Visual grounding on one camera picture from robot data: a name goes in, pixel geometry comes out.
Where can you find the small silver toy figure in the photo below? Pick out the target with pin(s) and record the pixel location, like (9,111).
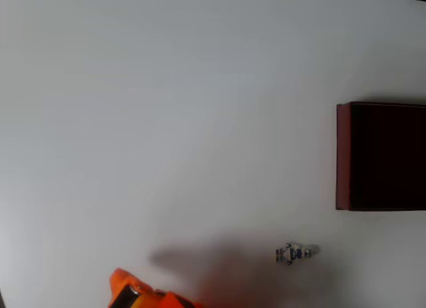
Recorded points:
(294,253)

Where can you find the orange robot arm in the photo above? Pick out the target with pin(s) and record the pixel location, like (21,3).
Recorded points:
(166,299)

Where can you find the dark red open box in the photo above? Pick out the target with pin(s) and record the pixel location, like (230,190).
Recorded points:
(382,155)

